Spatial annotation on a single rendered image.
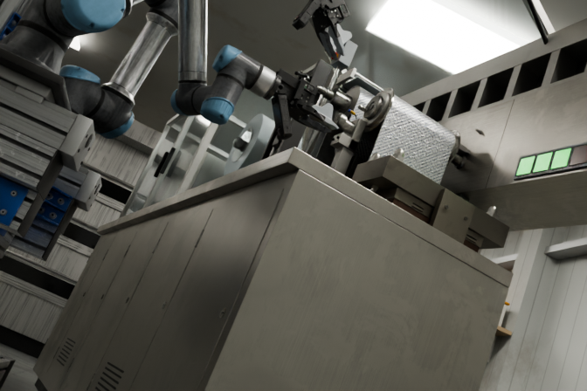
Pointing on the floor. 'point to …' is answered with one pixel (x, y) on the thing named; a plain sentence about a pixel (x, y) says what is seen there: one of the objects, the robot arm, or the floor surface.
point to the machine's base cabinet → (272, 302)
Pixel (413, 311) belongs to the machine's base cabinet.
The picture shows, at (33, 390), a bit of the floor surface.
